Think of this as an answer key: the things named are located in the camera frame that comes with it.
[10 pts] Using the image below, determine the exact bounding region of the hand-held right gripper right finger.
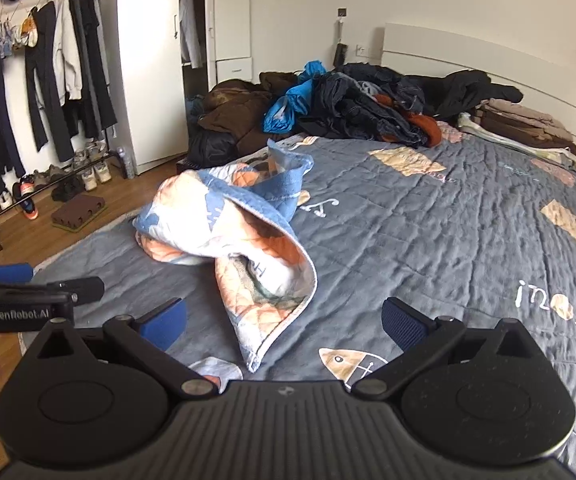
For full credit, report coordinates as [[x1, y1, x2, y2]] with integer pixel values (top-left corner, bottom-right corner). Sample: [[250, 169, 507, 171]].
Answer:
[[349, 296, 551, 402]]

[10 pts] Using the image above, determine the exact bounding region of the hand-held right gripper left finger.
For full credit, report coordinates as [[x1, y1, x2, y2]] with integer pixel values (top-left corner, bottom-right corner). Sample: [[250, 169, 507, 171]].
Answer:
[[20, 297, 221, 402]]

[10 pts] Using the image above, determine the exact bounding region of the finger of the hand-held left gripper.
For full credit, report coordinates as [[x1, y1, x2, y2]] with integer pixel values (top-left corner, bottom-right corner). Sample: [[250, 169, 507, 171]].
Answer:
[[32, 276, 106, 307], [0, 262, 34, 286]]

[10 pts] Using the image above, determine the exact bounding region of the blue quilted carrot-print blanket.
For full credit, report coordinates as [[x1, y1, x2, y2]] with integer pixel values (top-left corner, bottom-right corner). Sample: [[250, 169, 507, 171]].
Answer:
[[132, 140, 319, 373]]

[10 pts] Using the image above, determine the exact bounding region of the row of hanging clothes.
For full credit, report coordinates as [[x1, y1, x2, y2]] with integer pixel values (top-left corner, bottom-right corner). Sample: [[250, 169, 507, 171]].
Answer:
[[0, 0, 118, 186]]

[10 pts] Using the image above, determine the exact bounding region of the stack of folded brown clothes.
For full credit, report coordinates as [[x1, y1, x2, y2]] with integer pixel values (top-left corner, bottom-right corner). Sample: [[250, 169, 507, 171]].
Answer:
[[458, 97, 576, 176]]

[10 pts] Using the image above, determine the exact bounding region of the brown ribbed mat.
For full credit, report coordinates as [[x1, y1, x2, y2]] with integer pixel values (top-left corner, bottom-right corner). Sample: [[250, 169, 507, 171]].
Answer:
[[50, 195, 106, 233]]

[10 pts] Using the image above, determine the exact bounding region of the grey quilted bedspread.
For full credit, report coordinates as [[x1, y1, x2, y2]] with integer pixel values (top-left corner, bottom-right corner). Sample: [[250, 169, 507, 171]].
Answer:
[[20, 130, 576, 476]]

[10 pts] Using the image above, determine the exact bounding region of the row of shoes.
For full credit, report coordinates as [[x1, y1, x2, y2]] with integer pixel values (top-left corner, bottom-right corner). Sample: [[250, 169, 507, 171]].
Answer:
[[0, 140, 118, 221]]

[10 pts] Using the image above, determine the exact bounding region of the clear plastic bottle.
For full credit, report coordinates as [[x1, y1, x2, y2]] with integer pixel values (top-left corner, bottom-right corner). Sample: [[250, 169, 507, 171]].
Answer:
[[116, 146, 136, 181]]

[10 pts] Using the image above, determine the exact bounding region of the rust orange garment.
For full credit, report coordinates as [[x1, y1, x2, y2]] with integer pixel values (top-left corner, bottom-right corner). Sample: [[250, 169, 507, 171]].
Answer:
[[373, 92, 441, 147]]

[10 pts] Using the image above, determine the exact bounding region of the brown padded jacket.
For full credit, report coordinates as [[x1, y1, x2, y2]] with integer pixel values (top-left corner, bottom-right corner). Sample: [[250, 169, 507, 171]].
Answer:
[[188, 71, 299, 168]]

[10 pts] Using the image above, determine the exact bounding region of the pile of dark jeans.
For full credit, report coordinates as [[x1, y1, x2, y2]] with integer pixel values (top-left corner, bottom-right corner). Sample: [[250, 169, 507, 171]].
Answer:
[[298, 62, 444, 148]]

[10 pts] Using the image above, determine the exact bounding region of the white wardrobe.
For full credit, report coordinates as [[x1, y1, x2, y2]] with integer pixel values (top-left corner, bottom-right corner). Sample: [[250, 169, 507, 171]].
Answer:
[[116, 0, 256, 173]]

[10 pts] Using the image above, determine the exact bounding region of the black jacket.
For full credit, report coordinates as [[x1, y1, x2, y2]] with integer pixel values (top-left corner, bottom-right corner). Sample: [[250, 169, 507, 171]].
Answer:
[[403, 69, 524, 121]]

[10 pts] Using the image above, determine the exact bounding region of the bright blue garment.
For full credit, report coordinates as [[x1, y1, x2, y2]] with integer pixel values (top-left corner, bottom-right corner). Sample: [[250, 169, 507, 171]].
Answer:
[[263, 60, 329, 135]]

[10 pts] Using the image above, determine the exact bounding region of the white headboard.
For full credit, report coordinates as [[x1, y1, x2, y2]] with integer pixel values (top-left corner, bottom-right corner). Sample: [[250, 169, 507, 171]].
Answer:
[[383, 22, 576, 161]]

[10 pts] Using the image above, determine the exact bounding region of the grey hanging garment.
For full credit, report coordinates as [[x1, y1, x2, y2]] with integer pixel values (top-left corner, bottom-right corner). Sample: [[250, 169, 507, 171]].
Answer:
[[179, 0, 206, 70]]

